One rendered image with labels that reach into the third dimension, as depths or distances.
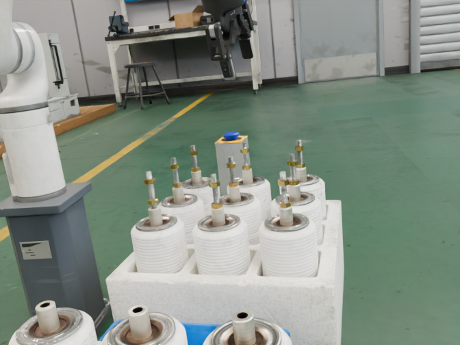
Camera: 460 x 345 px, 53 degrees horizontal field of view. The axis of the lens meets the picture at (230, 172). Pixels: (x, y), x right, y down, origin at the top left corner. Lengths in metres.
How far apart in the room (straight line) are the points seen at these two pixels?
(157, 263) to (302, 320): 0.26
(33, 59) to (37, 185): 0.23
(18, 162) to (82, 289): 0.28
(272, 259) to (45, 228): 0.44
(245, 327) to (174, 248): 0.37
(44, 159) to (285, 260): 0.49
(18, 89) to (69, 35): 5.45
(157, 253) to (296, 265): 0.24
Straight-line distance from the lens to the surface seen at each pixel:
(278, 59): 5.75
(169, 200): 0.96
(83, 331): 0.59
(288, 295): 0.76
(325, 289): 0.74
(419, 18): 5.80
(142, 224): 0.86
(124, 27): 5.37
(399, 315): 1.01
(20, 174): 0.95
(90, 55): 6.28
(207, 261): 0.80
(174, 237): 0.82
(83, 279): 1.01
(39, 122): 0.93
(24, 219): 0.96
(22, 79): 0.98
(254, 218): 0.90
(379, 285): 1.11
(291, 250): 0.75
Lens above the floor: 0.55
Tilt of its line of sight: 15 degrees down
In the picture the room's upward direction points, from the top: 6 degrees counter-clockwise
